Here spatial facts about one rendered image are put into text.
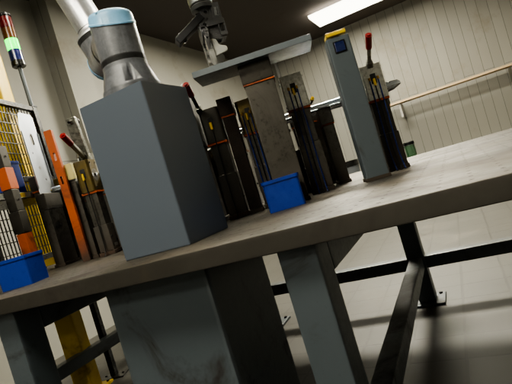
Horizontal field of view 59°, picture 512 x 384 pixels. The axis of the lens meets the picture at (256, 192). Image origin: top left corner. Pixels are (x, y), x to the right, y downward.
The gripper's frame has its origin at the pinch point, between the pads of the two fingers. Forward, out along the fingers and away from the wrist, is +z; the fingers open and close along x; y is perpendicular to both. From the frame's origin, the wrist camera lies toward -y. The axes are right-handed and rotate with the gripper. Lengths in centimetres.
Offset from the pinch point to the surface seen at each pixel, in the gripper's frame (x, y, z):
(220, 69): -8.5, 0.7, 3.0
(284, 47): -14.0, 19.8, 2.9
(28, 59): 256, -107, -115
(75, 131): 30, -50, 1
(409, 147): 460, 307, 52
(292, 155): -9.0, 14.0, 33.4
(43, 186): 53, -72, 15
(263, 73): -9.1, 12.7, 7.4
